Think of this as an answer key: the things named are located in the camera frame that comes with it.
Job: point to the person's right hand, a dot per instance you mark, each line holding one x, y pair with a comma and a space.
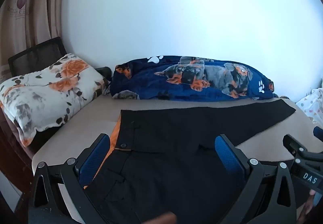
308, 207

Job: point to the black mesh chair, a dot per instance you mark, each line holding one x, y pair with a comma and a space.
37, 54

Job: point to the beige bed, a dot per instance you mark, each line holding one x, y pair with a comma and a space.
96, 112

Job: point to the blue dog printed blanket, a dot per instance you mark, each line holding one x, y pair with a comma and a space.
151, 85

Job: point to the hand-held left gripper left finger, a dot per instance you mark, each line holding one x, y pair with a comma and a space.
94, 160

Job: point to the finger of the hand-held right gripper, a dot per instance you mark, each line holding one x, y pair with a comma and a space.
300, 153
319, 134

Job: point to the white patterned cloth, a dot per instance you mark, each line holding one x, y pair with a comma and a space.
313, 105

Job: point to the black armrest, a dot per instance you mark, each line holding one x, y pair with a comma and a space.
104, 72

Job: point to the beige printed curtain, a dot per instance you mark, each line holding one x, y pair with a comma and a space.
37, 11

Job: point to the black pants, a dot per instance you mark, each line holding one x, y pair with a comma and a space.
164, 138

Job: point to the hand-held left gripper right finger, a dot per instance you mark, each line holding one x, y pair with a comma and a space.
229, 158

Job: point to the white floral pillow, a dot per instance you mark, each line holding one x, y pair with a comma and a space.
50, 87

